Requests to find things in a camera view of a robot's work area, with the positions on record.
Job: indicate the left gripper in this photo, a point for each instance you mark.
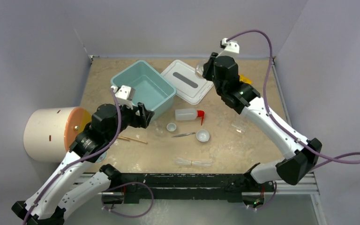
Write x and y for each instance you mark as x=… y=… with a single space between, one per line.
x=138 y=120

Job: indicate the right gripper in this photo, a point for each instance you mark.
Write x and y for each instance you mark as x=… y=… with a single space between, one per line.
x=208 y=66

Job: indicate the small glass flask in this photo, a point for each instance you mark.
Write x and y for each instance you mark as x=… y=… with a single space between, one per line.
x=199 y=69

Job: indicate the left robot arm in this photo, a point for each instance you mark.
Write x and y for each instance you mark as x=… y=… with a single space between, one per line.
x=54 y=202

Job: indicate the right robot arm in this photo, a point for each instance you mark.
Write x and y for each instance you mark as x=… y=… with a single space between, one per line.
x=247 y=101

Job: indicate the white bin lid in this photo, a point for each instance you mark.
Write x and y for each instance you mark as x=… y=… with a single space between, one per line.
x=189 y=87

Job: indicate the teal plastic bin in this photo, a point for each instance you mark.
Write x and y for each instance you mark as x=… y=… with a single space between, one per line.
x=151 y=88

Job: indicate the small white crucible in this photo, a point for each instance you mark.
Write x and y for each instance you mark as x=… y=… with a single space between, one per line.
x=171 y=127

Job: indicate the wooden stick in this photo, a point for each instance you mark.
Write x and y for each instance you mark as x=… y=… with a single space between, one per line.
x=132 y=139

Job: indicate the yellow test tube rack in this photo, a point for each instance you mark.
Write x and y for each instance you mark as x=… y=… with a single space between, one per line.
x=244 y=79

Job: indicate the white squeeze bottle red nozzle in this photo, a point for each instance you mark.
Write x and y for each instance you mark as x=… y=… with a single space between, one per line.
x=189 y=114

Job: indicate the white porcelain dish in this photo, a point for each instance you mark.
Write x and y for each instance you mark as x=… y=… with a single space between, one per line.
x=203 y=135

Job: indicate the white cylinder orange end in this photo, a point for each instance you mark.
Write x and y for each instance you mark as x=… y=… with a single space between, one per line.
x=50 y=132

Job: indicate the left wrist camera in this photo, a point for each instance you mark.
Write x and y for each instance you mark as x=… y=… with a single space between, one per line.
x=124 y=95

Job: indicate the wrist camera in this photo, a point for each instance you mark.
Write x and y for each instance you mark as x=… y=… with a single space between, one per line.
x=124 y=95
x=229 y=48

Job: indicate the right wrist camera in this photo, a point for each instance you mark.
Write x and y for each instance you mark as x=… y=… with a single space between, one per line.
x=229 y=48

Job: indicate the black base frame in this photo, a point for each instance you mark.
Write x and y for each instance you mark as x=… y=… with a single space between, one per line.
x=231 y=187

